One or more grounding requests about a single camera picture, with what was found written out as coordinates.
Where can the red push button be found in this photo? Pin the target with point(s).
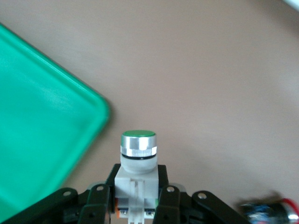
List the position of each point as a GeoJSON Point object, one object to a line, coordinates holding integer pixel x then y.
{"type": "Point", "coordinates": [264, 210]}

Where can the brown table mat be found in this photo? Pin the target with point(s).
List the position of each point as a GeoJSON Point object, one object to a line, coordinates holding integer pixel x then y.
{"type": "Point", "coordinates": [187, 70]}

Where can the green button grey body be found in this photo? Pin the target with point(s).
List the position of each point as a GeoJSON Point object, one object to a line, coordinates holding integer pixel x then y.
{"type": "Point", "coordinates": [137, 179]}

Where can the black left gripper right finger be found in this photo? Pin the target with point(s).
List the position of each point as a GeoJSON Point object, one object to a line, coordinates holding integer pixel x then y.
{"type": "Point", "coordinates": [170, 205]}

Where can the green plastic tray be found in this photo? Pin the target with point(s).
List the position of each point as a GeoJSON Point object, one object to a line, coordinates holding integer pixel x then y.
{"type": "Point", "coordinates": [35, 116]}

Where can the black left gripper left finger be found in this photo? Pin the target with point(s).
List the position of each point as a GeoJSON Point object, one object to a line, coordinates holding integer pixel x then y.
{"type": "Point", "coordinates": [98, 205]}

